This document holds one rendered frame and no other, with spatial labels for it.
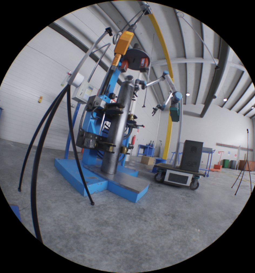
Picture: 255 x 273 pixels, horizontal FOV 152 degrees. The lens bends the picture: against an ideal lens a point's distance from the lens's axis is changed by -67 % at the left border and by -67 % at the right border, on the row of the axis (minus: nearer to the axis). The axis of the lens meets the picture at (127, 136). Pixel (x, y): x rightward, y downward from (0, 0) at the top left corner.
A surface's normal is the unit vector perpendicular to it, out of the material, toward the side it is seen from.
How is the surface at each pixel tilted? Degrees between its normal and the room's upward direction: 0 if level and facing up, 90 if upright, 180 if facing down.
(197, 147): 90
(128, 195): 90
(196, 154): 90
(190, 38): 173
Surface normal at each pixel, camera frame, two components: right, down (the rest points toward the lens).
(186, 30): -0.11, 0.98
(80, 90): 0.85, 0.13
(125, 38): 0.16, 0.33
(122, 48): 0.00, 0.74
